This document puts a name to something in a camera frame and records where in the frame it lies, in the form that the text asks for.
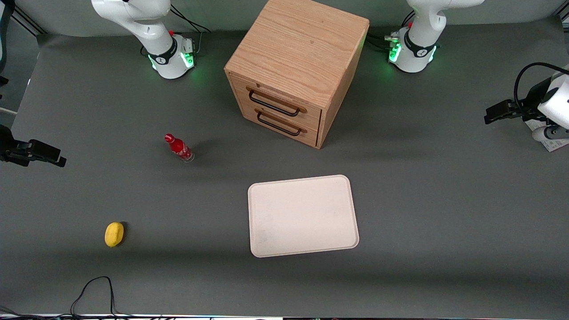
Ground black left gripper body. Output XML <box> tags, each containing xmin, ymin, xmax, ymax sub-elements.
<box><xmin>516</xmin><ymin>80</ymin><xmax>554</xmax><ymax>122</ymax></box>

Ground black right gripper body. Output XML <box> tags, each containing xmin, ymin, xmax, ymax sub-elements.
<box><xmin>0</xmin><ymin>125</ymin><xmax>30</xmax><ymax>166</ymax></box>

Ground red cookie box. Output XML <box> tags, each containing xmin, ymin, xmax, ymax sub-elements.
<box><xmin>525</xmin><ymin>119</ymin><xmax>569</xmax><ymax>152</ymax></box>

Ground cream rectangular tray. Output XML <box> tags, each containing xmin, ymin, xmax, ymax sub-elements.
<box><xmin>248</xmin><ymin>175</ymin><xmax>360</xmax><ymax>258</ymax></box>

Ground yellow lemon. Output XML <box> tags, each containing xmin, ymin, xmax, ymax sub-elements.
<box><xmin>104</xmin><ymin>222</ymin><xmax>125</xmax><ymax>248</ymax></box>

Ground dark grey table mat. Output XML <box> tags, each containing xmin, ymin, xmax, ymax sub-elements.
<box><xmin>0</xmin><ymin>18</ymin><xmax>569</xmax><ymax>317</ymax></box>

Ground red cola bottle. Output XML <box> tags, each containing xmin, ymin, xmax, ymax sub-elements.
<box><xmin>164</xmin><ymin>133</ymin><xmax>195</xmax><ymax>163</ymax></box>

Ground wooden drawer front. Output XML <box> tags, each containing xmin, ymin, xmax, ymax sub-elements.
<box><xmin>240</xmin><ymin>98</ymin><xmax>320</xmax><ymax>148</ymax></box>
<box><xmin>229</xmin><ymin>73</ymin><xmax>322</xmax><ymax>132</ymax></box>

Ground light wooden drawer cabinet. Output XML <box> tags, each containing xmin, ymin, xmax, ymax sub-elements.
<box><xmin>224</xmin><ymin>0</ymin><xmax>370</xmax><ymax>149</ymax></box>

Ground black looped gripper cable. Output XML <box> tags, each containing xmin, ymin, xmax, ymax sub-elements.
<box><xmin>513</xmin><ymin>62</ymin><xmax>569</xmax><ymax>109</ymax></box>

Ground black hanging cable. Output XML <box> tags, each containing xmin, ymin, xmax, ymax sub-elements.
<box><xmin>0</xmin><ymin>0</ymin><xmax>16</xmax><ymax>86</ymax></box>

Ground black left arm base cables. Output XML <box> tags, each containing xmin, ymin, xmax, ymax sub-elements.
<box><xmin>365</xmin><ymin>11</ymin><xmax>416</xmax><ymax>50</ymax></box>

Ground black arm base cables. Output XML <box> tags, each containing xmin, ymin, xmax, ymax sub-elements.
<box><xmin>365</xmin><ymin>11</ymin><xmax>416</xmax><ymax>50</ymax></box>
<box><xmin>170</xmin><ymin>5</ymin><xmax>212</xmax><ymax>58</ymax></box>

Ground thin black looped cable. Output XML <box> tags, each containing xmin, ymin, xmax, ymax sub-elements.
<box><xmin>70</xmin><ymin>276</ymin><xmax>134</xmax><ymax>320</ymax></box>

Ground black right arm base cables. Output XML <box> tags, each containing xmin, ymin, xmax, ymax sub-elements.
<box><xmin>170</xmin><ymin>5</ymin><xmax>212</xmax><ymax>58</ymax></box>

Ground black metal drawer handle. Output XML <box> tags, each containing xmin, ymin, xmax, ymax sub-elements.
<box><xmin>255</xmin><ymin>109</ymin><xmax>308</xmax><ymax>136</ymax></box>
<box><xmin>246</xmin><ymin>87</ymin><xmax>307</xmax><ymax>117</ymax></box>

